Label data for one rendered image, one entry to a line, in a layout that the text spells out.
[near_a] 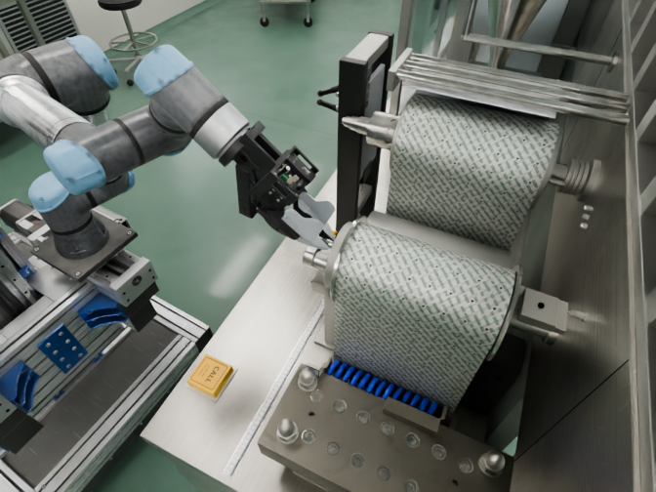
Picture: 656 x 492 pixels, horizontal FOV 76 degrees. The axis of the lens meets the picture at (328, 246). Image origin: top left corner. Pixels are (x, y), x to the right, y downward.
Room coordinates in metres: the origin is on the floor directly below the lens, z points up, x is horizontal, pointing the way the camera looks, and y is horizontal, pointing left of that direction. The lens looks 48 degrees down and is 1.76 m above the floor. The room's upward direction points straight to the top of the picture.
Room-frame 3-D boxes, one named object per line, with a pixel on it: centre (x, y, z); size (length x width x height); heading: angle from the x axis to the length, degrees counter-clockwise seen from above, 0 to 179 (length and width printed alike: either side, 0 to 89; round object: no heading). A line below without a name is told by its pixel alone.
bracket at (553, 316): (0.32, -0.30, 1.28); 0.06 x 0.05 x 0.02; 65
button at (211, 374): (0.40, 0.25, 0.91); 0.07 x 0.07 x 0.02; 65
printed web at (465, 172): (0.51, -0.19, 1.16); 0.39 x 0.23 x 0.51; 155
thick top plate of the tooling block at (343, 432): (0.21, -0.10, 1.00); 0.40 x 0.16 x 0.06; 65
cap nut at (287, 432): (0.24, 0.07, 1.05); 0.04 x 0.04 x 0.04
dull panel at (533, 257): (1.27, -0.80, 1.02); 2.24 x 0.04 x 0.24; 155
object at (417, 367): (0.34, -0.12, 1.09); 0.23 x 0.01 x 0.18; 65
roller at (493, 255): (0.50, -0.19, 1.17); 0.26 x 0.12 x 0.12; 65
